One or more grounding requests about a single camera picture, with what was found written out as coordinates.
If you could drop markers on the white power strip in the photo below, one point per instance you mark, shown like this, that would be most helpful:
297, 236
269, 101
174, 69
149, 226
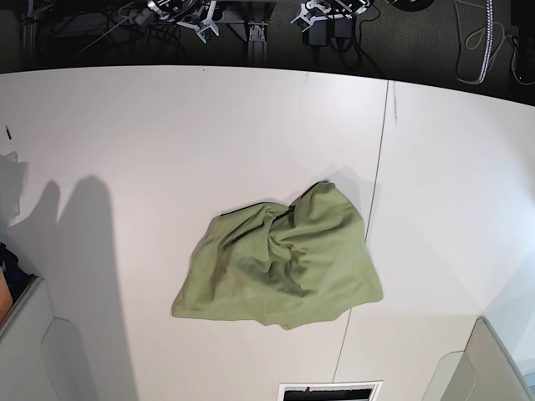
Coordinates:
141, 18

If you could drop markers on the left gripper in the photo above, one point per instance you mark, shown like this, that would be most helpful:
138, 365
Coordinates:
312, 12

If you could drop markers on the green t-shirt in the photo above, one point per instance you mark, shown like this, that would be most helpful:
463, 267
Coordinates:
286, 265

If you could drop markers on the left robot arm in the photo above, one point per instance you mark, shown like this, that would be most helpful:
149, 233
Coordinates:
347, 9

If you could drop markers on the white vent frame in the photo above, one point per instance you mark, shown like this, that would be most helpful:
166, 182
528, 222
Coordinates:
357, 391

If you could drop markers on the aluminium table leg post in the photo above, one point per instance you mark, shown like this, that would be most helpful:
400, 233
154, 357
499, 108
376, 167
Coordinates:
256, 45

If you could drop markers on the black power adapter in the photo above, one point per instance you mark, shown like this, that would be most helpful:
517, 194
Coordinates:
316, 35

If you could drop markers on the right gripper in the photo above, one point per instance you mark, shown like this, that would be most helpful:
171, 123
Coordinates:
201, 22

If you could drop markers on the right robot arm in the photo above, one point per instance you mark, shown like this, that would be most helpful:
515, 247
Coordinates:
170, 11

